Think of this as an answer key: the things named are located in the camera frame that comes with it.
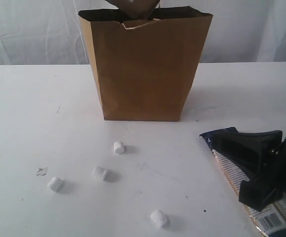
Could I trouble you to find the long noodle package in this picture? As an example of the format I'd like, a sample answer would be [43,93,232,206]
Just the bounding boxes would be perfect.
[200,127,286,237]

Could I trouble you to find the brown kraft pouch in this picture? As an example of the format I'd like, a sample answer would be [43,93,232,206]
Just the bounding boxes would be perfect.
[106,0,160,20]

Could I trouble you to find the large brown paper bag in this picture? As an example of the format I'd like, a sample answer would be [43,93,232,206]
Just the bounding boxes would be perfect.
[78,6,213,121]

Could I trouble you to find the white marshmallow lower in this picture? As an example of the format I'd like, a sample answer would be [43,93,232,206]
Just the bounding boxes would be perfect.
[150,209,169,228]

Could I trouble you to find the white marshmallow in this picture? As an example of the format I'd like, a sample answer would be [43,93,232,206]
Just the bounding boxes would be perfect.
[150,209,169,228]
[114,141,125,155]
[92,166,109,181]
[47,177,64,192]

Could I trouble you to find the white marshmallow upper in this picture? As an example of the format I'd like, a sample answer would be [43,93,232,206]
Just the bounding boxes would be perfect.
[114,141,125,155]

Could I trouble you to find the white marshmallow middle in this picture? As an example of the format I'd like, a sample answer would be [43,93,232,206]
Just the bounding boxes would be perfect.
[92,166,109,181]

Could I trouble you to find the white marshmallow left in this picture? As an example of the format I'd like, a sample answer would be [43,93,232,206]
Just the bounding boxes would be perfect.
[47,177,64,192]

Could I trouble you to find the torn paper scrap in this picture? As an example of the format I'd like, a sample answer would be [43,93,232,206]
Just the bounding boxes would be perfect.
[36,167,48,176]

